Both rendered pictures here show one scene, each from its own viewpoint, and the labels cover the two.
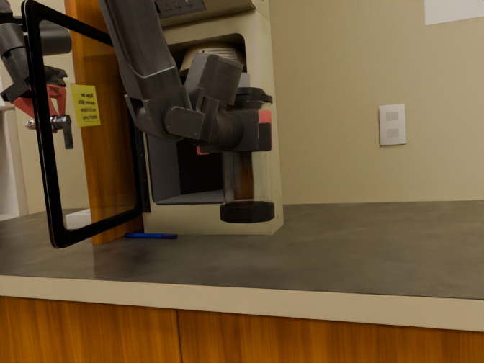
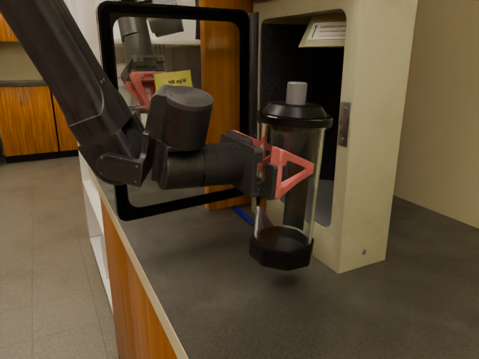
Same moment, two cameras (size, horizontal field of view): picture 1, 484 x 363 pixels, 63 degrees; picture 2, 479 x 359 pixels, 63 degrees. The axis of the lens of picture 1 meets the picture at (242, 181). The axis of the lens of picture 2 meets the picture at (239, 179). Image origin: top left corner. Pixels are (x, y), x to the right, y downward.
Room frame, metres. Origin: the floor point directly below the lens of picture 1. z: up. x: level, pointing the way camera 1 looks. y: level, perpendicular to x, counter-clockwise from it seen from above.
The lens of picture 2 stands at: (0.28, -0.35, 1.31)
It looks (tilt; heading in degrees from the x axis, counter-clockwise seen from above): 18 degrees down; 44
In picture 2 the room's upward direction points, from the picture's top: straight up
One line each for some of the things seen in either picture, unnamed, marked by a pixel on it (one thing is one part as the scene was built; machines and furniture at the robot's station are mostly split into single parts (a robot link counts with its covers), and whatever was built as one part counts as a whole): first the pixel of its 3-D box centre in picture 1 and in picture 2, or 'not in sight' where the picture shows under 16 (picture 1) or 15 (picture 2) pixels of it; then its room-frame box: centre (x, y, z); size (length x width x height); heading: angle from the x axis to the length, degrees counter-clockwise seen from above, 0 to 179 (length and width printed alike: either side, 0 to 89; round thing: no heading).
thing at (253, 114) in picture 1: (222, 130); (222, 164); (0.64, 0.02, 1.16); 0.10 x 0.07 x 0.07; 71
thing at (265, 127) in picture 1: (255, 132); (279, 167); (0.70, -0.03, 1.16); 0.09 x 0.07 x 0.07; 161
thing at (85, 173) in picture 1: (94, 129); (184, 114); (0.78, 0.28, 1.19); 0.30 x 0.01 x 0.40; 166
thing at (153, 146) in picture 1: (216, 124); (343, 112); (1.01, 0.05, 1.19); 0.26 x 0.24 x 0.35; 70
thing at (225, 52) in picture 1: (214, 60); (347, 31); (0.98, 0.04, 1.34); 0.18 x 0.18 x 0.05
